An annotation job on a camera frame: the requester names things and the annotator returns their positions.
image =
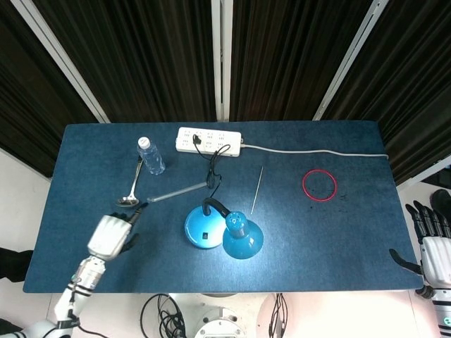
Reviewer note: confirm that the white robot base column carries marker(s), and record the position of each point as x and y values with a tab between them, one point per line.
218	324

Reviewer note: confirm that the stainless steel ladle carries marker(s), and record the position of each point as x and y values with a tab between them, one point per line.
127	201

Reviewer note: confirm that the clear glass tube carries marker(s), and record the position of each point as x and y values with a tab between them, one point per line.
176	192

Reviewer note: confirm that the dark brown curtain panel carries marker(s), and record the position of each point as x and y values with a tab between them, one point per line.
292	53
141	53
415	88
28	88

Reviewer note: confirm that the white power strip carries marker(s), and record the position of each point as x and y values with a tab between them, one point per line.
183	141

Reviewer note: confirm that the blue desk lamp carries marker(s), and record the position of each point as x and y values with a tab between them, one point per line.
204	225

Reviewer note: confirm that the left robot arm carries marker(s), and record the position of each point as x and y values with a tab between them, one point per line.
89	273

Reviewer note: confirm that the blue table cloth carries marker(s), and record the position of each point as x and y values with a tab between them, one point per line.
317	246

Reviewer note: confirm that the thin white stick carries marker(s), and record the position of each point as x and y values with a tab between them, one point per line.
256	190

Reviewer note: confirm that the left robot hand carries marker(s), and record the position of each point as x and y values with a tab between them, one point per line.
109	236

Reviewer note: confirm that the white partition frame post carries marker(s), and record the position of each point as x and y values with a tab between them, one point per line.
350	60
222	53
60	60

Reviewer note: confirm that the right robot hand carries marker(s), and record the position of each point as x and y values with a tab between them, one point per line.
437	260

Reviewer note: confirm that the clear plastic water bottle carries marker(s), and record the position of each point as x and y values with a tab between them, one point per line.
151	158

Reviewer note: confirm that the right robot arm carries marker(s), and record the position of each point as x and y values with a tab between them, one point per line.
442	317

